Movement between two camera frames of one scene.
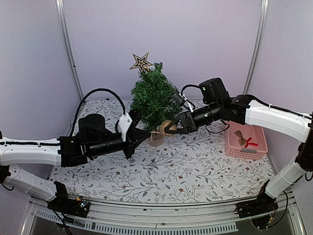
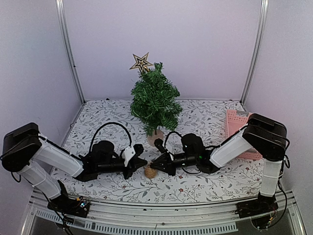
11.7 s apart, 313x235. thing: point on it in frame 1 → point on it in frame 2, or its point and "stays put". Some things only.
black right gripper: [189, 123] → [165, 160]
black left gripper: [133, 138] → [134, 164]
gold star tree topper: [142, 62] stays put
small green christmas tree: [154, 103] stays put
